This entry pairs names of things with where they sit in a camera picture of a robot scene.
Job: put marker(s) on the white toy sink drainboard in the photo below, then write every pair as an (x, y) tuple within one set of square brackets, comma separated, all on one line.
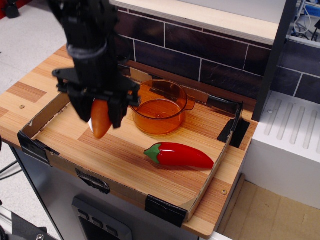
[(284, 154)]

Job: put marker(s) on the red toy chili pepper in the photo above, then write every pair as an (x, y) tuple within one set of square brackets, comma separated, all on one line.
[(176, 154)]

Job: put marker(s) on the transparent orange toy pot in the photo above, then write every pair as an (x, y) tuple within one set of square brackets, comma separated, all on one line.
[(162, 108)]

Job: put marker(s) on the orange toy carrot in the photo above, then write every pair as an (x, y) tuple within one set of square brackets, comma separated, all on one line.
[(100, 119)]

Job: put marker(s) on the grey shelf post right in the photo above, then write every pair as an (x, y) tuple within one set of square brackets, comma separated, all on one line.
[(280, 40)]

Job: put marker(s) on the yellow white toy knife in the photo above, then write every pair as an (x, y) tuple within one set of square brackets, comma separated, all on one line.
[(91, 125)]

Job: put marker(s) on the wooden shelf board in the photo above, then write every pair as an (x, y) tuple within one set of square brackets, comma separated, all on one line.
[(238, 26)]

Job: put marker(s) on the cardboard fence with black tape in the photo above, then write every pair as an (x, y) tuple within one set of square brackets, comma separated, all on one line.
[(58, 141)]

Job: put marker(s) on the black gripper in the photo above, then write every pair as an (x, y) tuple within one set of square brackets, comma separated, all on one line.
[(96, 75)]

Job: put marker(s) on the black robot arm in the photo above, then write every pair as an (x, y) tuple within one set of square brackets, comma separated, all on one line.
[(89, 27)]

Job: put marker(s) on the grey oven control panel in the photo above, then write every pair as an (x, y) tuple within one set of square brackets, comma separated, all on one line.
[(97, 225)]

